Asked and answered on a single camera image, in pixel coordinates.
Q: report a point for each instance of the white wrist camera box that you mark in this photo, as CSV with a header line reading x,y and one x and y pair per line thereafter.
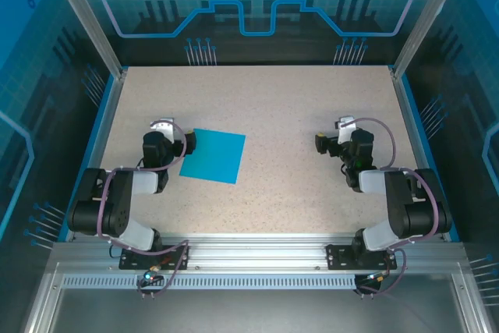
x,y
345,127
163,127

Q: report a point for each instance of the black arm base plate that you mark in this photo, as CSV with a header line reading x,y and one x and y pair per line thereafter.
x,y
339,258
132,261

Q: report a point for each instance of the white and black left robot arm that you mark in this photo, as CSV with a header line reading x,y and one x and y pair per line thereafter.
x,y
117,200

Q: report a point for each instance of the aluminium frame post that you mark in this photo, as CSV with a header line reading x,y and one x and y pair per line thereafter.
x,y
425,25
89,25

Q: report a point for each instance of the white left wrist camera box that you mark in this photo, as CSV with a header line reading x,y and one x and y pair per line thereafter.
x,y
163,127

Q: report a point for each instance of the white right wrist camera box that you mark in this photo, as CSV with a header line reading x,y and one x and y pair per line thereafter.
x,y
345,127

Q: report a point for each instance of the aluminium mounting rail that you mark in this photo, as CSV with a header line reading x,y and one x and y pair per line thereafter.
x,y
257,251

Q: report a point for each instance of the blue printed enclosure panel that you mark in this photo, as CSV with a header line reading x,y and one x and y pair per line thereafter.
x,y
468,75
31,75
249,50

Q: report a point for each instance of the aluminium frame tray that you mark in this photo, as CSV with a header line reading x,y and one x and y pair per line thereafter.
x,y
249,309

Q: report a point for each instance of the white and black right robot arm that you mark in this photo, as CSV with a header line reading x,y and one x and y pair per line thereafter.
x,y
401,200

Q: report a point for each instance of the blue square paper sheet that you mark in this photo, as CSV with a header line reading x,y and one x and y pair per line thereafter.
x,y
214,155

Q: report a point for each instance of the aluminium side rail blue edge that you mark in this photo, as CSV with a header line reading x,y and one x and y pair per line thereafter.
x,y
413,130
101,130

